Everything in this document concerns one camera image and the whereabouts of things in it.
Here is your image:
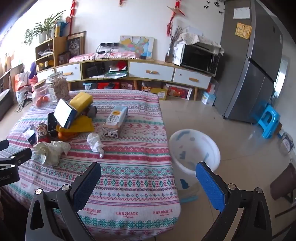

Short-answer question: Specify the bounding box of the red hanging decoration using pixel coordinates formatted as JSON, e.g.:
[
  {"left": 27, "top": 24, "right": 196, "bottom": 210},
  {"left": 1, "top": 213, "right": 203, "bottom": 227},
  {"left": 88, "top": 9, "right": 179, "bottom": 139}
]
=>
[{"left": 166, "top": 0, "right": 185, "bottom": 36}]

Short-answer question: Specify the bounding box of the lace cloth cover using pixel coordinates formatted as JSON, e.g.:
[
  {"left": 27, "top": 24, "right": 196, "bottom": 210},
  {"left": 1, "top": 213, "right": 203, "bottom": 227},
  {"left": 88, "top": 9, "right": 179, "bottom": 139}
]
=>
[{"left": 180, "top": 32, "right": 225, "bottom": 55}]

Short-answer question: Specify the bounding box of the orange peel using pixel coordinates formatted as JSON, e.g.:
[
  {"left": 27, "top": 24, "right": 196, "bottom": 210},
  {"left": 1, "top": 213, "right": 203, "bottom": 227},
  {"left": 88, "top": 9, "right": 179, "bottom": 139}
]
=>
[{"left": 58, "top": 131, "right": 78, "bottom": 140}]

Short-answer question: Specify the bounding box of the vase of dried flowers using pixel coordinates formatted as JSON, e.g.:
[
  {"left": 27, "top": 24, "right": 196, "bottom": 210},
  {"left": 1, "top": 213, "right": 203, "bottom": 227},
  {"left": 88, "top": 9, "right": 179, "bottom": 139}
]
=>
[{"left": 165, "top": 27, "right": 183, "bottom": 63}]

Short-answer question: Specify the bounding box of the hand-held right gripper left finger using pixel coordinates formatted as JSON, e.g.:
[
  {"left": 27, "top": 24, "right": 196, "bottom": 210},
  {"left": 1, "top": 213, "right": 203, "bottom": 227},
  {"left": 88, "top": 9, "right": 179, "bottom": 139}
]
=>
[{"left": 26, "top": 162, "right": 102, "bottom": 241}]

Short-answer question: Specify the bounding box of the small crumpled white tissue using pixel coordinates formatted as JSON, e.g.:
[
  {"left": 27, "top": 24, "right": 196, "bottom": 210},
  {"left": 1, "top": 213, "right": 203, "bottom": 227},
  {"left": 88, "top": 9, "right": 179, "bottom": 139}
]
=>
[{"left": 87, "top": 133, "right": 104, "bottom": 159}]

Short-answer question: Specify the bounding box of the framed picture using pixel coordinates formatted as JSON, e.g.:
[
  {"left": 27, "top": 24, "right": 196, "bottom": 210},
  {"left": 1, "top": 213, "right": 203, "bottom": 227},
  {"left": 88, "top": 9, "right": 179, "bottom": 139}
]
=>
[{"left": 67, "top": 35, "right": 85, "bottom": 57}]

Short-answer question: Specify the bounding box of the black plastic tray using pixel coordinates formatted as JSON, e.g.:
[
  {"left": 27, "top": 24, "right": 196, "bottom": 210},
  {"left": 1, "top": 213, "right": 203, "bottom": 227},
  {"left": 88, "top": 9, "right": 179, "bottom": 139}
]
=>
[{"left": 47, "top": 113, "right": 61, "bottom": 137}]

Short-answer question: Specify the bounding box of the red drink can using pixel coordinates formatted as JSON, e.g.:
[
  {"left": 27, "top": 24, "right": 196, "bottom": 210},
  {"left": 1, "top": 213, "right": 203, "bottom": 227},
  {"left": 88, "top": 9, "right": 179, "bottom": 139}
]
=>
[{"left": 35, "top": 124, "right": 51, "bottom": 143}]

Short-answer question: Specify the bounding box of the wooden shelf unit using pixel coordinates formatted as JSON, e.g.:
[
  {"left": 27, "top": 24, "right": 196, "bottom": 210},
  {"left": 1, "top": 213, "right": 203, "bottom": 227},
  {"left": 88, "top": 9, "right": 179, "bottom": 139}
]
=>
[{"left": 35, "top": 31, "right": 86, "bottom": 70}]

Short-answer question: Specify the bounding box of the blue snack box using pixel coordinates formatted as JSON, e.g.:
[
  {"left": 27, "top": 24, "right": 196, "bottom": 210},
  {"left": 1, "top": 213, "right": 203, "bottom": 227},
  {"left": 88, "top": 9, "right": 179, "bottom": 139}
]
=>
[{"left": 54, "top": 98, "right": 78, "bottom": 129}]

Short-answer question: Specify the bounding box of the patterned tablecloth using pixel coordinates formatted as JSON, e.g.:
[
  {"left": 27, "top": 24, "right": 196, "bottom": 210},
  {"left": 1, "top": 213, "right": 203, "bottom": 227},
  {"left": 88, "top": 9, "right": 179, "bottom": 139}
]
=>
[{"left": 5, "top": 89, "right": 181, "bottom": 234}]

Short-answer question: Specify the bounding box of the white wooden tv cabinet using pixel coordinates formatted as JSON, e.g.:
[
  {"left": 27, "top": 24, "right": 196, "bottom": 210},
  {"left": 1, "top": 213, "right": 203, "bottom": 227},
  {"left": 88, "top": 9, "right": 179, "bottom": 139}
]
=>
[{"left": 37, "top": 57, "right": 212, "bottom": 101}]

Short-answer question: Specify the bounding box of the white plastic bin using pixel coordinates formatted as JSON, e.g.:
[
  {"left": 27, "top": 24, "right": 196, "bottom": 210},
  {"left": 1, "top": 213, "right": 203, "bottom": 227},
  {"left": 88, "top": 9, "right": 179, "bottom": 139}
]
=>
[{"left": 169, "top": 129, "right": 221, "bottom": 192}]

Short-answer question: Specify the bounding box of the blue plastic stool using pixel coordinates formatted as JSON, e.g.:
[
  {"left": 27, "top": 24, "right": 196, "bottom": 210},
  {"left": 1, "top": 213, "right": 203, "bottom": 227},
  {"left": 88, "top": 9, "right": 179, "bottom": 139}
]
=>
[{"left": 251, "top": 101, "right": 281, "bottom": 139}]

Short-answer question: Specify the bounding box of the red picture box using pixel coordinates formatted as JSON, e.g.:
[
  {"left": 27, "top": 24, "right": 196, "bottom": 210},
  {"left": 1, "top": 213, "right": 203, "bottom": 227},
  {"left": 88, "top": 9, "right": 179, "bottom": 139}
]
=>
[{"left": 165, "top": 83, "right": 193, "bottom": 100}]

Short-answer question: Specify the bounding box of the colourful map board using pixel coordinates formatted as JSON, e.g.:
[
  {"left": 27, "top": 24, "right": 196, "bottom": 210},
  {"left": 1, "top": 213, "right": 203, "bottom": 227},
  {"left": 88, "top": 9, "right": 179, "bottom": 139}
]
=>
[{"left": 119, "top": 35, "right": 155, "bottom": 59}]

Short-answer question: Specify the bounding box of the milk carton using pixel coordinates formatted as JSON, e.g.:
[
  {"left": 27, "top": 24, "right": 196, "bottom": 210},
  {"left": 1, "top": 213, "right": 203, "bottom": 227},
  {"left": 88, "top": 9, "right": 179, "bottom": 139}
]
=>
[{"left": 102, "top": 106, "right": 129, "bottom": 139}]

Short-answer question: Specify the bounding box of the grey sofa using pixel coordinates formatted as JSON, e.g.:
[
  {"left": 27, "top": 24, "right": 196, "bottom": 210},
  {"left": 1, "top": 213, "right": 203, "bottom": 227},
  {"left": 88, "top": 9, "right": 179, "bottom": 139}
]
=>
[{"left": 0, "top": 89, "right": 14, "bottom": 121}]

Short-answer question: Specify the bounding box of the large white tissue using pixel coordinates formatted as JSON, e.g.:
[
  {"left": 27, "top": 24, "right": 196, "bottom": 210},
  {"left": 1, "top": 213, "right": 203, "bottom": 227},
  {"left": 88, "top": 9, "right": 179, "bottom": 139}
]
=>
[{"left": 33, "top": 140, "right": 71, "bottom": 166}]

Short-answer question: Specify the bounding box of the grey refrigerator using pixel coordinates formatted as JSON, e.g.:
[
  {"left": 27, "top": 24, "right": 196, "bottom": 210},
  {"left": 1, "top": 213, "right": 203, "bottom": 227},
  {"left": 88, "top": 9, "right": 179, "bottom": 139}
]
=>
[{"left": 214, "top": 0, "right": 284, "bottom": 123}]

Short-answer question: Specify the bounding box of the glass jar of oranges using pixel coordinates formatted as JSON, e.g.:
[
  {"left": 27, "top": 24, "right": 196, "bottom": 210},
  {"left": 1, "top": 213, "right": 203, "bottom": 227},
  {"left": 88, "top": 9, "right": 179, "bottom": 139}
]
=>
[{"left": 32, "top": 79, "right": 52, "bottom": 107}]

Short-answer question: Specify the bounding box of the yellow and blue box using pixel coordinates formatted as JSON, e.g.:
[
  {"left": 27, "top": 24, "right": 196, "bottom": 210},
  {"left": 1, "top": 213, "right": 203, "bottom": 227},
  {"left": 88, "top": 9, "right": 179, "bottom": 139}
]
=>
[{"left": 201, "top": 90, "right": 216, "bottom": 106}]

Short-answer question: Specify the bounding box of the white paper sheet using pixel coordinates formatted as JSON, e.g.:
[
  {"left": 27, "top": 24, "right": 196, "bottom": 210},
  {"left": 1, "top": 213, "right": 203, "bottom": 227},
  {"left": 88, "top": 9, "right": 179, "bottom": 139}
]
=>
[{"left": 233, "top": 7, "right": 250, "bottom": 19}]

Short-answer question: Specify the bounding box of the potted green plant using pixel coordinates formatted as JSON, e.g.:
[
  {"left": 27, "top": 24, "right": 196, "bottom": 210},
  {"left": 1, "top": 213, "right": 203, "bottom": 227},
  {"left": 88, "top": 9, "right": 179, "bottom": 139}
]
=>
[{"left": 23, "top": 10, "right": 66, "bottom": 45}]

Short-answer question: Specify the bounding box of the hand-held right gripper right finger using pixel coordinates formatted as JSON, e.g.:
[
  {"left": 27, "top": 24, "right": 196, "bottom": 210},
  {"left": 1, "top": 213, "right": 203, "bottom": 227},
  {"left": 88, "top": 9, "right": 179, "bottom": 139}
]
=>
[{"left": 195, "top": 161, "right": 273, "bottom": 241}]

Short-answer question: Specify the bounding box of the yellow paper note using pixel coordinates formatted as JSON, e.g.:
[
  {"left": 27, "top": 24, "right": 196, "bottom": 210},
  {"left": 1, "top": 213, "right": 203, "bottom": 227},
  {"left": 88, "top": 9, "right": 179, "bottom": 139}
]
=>
[{"left": 234, "top": 22, "right": 252, "bottom": 39}]

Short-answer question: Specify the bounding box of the glass jar of seeds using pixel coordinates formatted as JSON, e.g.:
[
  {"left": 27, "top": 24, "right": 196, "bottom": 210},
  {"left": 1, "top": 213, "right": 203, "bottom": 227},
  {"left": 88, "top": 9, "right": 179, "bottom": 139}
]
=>
[{"left": 46, "top": 71, "right": 70, "bottom": 102}]

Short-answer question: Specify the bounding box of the black microwave oven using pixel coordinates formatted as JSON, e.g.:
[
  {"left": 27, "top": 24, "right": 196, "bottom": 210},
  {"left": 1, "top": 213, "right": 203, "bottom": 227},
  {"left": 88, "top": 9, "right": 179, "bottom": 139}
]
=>
[{"left": 180, "top": 43, "right": 221, "bottom": 77}]

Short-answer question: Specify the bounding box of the small blue white packet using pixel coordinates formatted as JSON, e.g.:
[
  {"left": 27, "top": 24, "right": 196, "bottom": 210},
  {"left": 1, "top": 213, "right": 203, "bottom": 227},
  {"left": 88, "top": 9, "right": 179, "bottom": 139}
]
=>
[{"left": 23, "top": 125, "right": 36, "bottom": 146}]

